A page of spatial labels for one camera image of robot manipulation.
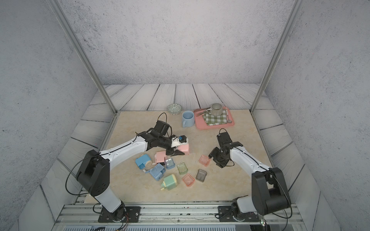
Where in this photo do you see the blue pencil sharpener round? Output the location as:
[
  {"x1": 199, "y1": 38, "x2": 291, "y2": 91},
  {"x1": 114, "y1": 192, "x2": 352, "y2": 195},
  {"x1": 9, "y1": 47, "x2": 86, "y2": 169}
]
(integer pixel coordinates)
[{"x1": 135, "y1": 154, "x2": 153, "y2": 170}]

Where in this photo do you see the patterned ceramic bowl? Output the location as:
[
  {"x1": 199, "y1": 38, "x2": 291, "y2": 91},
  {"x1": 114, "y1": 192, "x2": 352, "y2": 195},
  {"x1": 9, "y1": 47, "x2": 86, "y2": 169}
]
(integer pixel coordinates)
[{"x1": 167, "y1": 103, "x2": 182, "y2": 115}]

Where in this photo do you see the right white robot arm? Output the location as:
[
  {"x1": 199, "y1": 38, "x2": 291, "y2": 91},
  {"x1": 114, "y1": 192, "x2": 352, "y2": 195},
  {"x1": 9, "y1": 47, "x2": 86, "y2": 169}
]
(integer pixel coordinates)
[{"x1": 208, "y1": 142, "x2": 292, "y2": 220}]

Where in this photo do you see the blue pencil sharpener lying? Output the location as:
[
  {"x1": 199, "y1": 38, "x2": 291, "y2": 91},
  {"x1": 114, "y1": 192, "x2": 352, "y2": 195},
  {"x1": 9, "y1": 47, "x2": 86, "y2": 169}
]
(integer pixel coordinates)
[{"x1": 145, "y1": 164, "x2": 166, "y2": 181}]

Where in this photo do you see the green yellow pencil sharpener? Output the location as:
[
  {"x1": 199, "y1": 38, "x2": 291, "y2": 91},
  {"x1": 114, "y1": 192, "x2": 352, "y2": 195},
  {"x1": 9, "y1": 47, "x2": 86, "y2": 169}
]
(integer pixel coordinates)
[{"x1": 161, "y1": 174, "x2": 178, "y2": 191}]

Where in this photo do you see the light blue mug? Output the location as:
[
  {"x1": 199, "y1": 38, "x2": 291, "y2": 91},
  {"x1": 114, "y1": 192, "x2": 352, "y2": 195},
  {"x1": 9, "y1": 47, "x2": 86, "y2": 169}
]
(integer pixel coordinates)
[{"x1": 182, "y1": 111, "x2": 195, "y2": 128}]

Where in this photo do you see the pink serving tray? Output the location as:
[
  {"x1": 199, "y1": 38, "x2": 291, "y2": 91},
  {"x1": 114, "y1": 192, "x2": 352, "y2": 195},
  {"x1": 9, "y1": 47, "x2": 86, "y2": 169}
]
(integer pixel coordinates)
[{"x1": 193, "y1": 106, "x2": 235, "y2": 130}]

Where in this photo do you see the metal spoon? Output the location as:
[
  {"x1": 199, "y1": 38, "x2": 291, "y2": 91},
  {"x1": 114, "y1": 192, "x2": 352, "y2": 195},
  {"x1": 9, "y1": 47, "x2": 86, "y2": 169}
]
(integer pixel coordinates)
[{"x1": 225, "y1": 108, "x2": 232, "y2": 123}]

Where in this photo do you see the red transparent tray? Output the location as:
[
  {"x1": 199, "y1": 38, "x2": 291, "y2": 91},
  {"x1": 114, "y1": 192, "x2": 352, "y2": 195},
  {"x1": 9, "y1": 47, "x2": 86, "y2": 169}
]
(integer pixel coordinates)
[{"x1": 182, "y1": 173, "x2": 195, "y2": 187}]

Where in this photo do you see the pink transparent tray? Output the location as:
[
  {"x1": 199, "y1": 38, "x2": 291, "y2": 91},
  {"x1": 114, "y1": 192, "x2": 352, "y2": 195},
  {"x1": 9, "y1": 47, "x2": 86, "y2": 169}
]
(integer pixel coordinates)
[{"x1": 198, "y1": 155, "x2": 211, "y2": 167}]

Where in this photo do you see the striped ceramic cup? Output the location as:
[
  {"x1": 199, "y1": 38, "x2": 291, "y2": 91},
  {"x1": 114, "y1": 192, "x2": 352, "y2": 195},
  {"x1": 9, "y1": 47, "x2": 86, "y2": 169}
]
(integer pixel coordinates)
[{"x1": 206, "y1": 103, "x2": 223, "y2": 116}]

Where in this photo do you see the blue transparent tray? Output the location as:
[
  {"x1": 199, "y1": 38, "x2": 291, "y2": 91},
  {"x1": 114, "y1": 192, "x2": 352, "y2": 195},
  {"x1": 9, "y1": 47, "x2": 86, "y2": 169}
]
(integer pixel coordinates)
[{"x1": 164, "y1": 158, "x2": 175, "y2": 169}]

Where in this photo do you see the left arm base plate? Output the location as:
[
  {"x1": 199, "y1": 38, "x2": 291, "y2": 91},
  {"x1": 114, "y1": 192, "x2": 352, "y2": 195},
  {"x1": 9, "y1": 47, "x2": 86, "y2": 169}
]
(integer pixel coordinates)
[{"x1": 98, "y1": 206, "x2": 141, "y2": 224}]

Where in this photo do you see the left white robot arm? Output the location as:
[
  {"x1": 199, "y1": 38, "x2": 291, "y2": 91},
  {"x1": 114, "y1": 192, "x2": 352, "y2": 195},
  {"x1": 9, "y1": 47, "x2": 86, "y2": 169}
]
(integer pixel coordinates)
[{"x1": 76, "y1": 131, "x2": 188, "y2": 216}]

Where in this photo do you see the green checkered cloth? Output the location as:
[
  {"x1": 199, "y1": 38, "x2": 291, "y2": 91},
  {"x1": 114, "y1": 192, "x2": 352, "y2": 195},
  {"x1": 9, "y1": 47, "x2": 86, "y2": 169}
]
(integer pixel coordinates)
[{"x1": 202, "y1": 109, "x2": 227, "y2": 126}]

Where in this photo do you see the grey transparent tray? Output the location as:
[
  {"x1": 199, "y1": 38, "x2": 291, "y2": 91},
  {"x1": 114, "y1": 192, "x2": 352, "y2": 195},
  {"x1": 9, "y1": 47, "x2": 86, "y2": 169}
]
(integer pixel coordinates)
[{"x1": 196, "y1": 169, "x2": 207, "y2": 182}]

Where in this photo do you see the pink pencil sharpener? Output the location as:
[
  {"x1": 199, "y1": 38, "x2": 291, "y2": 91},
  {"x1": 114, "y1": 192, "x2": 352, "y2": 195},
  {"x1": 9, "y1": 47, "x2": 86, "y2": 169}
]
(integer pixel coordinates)
[
  {"x1": 172, "y1": 136, "x2": 190, "y2": 155},
  {"x1": 155, "y1": 151, "x2": 167, "y2": 165}
]

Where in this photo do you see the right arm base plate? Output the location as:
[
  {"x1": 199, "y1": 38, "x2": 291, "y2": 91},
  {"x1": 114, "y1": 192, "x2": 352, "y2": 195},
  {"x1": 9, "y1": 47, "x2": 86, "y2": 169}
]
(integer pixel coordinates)
[{"x1": 215, "y1": 206, "x2": 260, "y2": 222}]

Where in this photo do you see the green transparent tray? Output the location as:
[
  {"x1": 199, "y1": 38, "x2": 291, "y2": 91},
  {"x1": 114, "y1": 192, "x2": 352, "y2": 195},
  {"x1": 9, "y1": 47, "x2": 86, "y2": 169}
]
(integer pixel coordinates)
[{"x1": 177, "y1": 162, "x2": 188, "y2": 175}]

